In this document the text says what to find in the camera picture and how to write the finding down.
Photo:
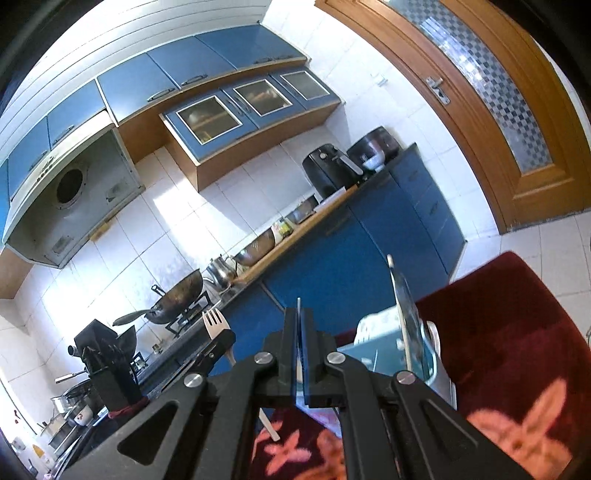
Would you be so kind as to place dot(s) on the steel kettle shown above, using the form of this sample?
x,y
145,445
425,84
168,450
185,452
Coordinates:
x,y
220,274

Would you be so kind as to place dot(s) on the blue base cabinets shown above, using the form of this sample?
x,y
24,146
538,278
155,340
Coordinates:
x,y
323,258

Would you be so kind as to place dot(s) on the grey range hood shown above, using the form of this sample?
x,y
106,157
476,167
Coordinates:
x,y
97,184

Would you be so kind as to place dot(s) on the black knife block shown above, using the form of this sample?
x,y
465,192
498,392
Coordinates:
x,y
113,383

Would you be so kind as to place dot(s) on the dark countertop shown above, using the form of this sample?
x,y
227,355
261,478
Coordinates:
x,y
99,438

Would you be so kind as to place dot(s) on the black air fryer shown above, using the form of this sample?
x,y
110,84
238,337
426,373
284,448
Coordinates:
x,y
323,170

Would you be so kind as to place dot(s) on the black wok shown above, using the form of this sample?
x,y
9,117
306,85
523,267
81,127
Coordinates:
x,y
178,295

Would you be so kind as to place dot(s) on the wooden door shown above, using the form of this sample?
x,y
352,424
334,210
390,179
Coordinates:
x,y
480,157

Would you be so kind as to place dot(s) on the blue upper cabinets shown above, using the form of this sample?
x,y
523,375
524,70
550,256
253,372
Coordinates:
x,y
138,87

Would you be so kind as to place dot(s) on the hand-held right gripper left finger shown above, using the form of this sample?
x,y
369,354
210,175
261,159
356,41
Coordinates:
x,y
288,350

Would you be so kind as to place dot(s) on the steel mixing bowl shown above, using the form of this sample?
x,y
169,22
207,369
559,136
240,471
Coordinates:
x,y
254,249

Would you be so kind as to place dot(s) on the steel pot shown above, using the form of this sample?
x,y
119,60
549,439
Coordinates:
x,y
74,406

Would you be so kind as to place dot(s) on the glass-door wall cabinet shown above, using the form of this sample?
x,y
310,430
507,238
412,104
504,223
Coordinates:
x,y
258,152

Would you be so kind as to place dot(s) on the gas stove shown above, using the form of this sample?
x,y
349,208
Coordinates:
x,y
184,318

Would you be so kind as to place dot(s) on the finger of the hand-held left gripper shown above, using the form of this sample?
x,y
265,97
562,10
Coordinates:
x,y
221,344

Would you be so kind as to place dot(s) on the wooden cutting board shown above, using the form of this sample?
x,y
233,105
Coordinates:
x,y
332,203

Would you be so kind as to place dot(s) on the dark rice cooker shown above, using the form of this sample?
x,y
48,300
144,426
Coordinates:
x,y
374,141

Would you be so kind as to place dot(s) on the small seasoning jar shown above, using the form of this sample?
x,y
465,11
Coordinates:
x,y
282,228

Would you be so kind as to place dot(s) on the beige fork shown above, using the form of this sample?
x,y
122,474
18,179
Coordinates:
x,y
214,325

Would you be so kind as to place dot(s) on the white bowl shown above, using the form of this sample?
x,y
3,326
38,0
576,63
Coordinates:
x,y
373,162

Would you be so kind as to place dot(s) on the light blue utensil holder box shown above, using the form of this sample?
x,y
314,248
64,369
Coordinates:
x,y
369,350

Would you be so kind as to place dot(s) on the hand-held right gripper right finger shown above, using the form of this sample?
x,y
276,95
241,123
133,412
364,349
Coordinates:
x,y
316,355

